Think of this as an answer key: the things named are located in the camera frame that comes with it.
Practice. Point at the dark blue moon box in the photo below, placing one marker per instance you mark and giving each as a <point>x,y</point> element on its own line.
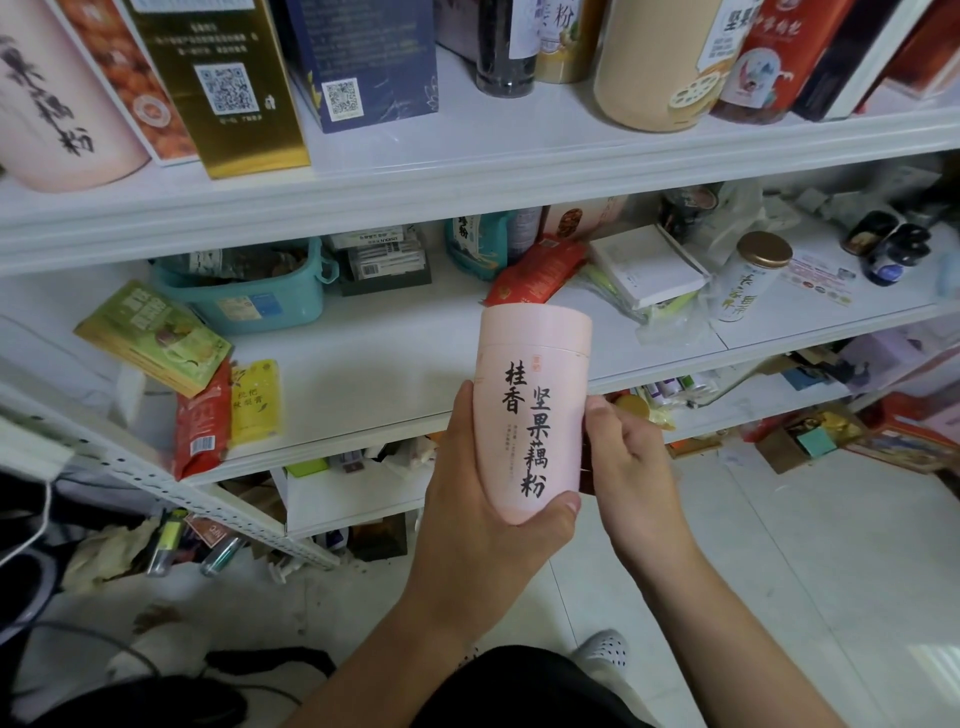
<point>360,60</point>

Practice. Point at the red canister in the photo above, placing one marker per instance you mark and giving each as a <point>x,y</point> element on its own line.
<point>780,60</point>

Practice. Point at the small dark bottle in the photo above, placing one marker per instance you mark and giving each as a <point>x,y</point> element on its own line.
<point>870,233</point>
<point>897,255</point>

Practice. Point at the person's white shoe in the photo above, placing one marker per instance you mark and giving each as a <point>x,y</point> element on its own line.
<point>600,654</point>

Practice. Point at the white flat box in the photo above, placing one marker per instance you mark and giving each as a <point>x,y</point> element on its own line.
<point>645,267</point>

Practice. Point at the red pouch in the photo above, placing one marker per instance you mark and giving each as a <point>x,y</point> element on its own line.
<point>533,270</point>

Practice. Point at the brown carton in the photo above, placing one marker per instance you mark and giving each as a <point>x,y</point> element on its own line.
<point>810,443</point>

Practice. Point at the green snack packet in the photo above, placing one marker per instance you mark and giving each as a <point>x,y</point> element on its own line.
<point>150,338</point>

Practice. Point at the black box white edge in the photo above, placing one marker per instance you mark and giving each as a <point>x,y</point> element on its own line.
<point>855,60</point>

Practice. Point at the yellow box white label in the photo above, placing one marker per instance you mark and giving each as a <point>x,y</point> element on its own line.
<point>218,83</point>

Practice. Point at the red-brown box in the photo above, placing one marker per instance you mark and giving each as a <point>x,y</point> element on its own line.
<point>455,23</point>

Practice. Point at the orange patterned box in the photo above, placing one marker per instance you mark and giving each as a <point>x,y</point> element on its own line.
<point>128,75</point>

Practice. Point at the yellow tag packet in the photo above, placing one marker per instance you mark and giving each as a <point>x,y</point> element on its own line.
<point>255,402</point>

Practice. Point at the red snack packet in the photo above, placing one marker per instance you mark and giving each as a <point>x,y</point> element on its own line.
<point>203,423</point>

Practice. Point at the dark glass jar silver lid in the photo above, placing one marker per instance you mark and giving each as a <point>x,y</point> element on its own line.
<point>506,45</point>

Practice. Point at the white metal shelving unit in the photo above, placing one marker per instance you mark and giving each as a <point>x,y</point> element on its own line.
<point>450,165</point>

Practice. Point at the small black grey boxes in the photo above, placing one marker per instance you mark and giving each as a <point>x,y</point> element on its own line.
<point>375,260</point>

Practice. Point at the white box brown print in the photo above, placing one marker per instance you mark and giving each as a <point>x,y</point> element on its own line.
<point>585,218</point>

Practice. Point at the teal plastic basket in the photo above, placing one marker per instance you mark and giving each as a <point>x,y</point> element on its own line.
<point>248,300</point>

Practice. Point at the person's left forearm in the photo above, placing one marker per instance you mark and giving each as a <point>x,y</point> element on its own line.
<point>375,683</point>

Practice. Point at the pink cylinder canister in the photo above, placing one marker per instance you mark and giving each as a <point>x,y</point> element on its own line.
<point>533,405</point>

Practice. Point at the beige cylinder canister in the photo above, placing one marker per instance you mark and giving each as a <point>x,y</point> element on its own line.
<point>668,60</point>

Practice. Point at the person's right forearm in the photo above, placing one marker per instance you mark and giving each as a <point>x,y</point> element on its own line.
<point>735,645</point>

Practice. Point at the teal pouch bag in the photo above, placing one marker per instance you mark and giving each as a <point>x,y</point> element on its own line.
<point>480,245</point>

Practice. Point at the person's right hand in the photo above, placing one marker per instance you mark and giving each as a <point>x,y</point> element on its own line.
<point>638,495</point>

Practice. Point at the person's black clothing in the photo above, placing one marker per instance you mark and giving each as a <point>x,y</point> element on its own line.
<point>525,693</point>

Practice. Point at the small pink canister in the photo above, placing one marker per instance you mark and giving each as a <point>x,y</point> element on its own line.
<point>60,105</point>

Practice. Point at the person's left hand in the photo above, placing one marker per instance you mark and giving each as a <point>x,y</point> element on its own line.
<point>473,570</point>

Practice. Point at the dark jar with lid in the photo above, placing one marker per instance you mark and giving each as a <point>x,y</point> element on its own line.
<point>690,210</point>

